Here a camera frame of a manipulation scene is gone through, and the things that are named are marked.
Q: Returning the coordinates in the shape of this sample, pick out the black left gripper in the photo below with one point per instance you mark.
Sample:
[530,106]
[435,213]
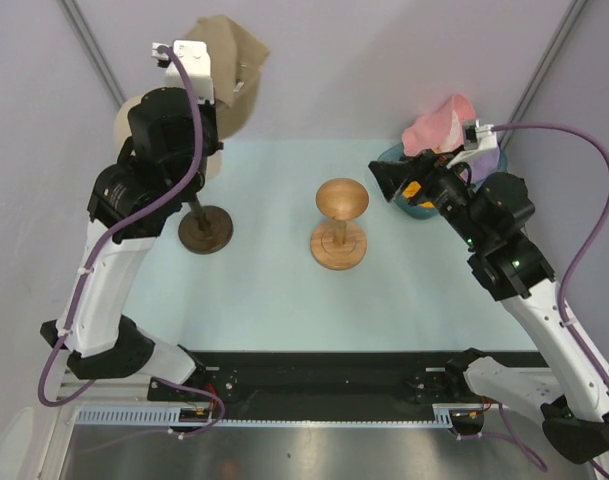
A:
[208,110]

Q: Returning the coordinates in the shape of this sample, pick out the pink bucket hat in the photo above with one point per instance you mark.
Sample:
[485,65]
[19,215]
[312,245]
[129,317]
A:
[441,130]

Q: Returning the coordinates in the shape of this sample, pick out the aluminium corner rail right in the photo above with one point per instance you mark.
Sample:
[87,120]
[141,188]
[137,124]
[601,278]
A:
[561,36]

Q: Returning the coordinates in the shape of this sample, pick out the aluminium corner rail left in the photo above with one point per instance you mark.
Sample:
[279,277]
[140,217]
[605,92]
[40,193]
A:
[90,45]

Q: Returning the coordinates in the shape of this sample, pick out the light wooden hat stand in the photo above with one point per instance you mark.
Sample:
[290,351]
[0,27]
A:
[339,243]

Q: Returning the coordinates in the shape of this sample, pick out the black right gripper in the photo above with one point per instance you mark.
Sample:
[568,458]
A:
[428,168]

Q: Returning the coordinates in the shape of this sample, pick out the aluminium corner rail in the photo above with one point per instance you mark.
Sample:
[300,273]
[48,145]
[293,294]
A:
[90,45]
[561,36]

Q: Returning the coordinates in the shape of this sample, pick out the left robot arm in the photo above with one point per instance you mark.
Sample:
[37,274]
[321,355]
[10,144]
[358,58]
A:
[160,166]

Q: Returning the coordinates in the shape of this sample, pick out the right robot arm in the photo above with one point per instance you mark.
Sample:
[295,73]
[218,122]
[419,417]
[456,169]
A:
[573,412]

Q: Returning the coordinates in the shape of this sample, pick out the white slotted cable duct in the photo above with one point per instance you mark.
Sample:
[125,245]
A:
[426,416]

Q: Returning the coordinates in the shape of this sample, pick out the purple hat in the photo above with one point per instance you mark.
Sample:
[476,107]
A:
[484,165]

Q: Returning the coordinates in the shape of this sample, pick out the yellow bucket hat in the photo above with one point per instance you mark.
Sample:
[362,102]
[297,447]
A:
[413,194]

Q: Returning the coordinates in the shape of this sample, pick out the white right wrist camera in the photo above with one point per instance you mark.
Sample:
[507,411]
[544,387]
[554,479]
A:
[478,139]

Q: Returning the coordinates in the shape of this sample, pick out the tan baseball cap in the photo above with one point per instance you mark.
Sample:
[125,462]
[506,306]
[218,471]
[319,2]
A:
[237,58]

